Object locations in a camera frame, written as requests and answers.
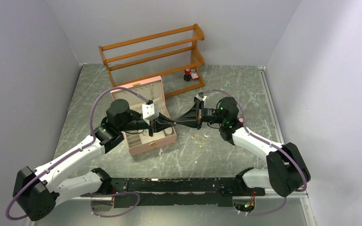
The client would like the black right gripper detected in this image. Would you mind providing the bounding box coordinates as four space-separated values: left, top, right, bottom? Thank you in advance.
176 99 226 130

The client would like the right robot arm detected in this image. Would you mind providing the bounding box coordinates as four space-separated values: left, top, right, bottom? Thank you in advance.
175 97 311 197

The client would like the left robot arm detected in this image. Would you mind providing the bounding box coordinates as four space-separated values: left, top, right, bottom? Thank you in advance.
5 99 176 221

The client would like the pink jewelry box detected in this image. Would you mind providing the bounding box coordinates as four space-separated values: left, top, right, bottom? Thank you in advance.
107 76 177 156

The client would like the cream watch pillow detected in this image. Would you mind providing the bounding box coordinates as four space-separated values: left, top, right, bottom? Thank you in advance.
164 128 173 136

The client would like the red black stamp on shelf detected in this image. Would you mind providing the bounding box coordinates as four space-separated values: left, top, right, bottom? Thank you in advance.
183 68 191 81

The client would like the red white small box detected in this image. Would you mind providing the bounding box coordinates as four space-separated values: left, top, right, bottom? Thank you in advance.
190 69 199 81

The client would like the wooden shelf rack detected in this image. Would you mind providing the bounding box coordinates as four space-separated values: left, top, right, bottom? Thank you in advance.
99 24 205 97

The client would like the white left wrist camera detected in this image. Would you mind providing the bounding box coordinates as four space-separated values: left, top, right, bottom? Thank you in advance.
141 100 160 121

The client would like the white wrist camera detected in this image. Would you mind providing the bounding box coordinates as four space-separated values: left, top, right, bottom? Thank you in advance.
141 100 160 121
194 95 207 102

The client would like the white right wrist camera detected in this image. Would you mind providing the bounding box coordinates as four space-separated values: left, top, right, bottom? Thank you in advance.
194 95 207 102

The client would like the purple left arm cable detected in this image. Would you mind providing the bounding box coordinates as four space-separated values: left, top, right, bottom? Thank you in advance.
5 87 150 221

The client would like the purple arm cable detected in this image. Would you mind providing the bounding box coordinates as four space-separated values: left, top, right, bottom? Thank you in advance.
199 89 308 193
5 87 150 221

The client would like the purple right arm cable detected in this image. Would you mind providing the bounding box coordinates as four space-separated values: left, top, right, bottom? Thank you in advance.
199 89 308 193

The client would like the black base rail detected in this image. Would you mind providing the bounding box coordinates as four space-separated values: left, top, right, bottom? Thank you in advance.
93 178 274 208

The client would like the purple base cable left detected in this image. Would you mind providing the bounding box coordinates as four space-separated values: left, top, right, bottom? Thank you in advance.
90 191 140 218

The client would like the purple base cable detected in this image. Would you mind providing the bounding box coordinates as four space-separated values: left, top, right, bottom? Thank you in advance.
90 191 140 218
237 196 287 217

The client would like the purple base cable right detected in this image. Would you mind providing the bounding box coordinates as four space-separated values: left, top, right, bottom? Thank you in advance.
237 196 287 217

